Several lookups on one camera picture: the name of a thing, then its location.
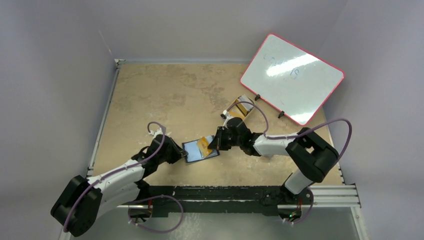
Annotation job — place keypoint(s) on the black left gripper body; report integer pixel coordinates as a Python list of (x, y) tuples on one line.
[(163, 158)]

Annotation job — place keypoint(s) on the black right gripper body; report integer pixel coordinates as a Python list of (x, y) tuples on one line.
[(219, 139)]

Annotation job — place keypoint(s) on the gold credit card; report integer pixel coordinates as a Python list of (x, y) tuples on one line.
[(202, 145)]

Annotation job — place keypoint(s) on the navy blue leather card holder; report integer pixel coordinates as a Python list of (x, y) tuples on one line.
[(197, 150)]

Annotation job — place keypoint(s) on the beige oval plastic tray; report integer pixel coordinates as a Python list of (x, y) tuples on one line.
[(225, 114)]

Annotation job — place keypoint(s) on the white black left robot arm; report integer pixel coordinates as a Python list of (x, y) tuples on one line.
[(84, 200)]

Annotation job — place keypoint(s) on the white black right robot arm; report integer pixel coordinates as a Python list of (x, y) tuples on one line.
[(313, 156)]

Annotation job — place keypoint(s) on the stack of credit cards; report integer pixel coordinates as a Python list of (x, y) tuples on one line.
[(242, 106)]

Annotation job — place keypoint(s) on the red framed whiteboard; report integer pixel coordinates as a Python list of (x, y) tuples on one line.
[(290, 79)]

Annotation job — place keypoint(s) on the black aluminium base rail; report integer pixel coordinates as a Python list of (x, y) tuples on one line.
[(268, 200)]

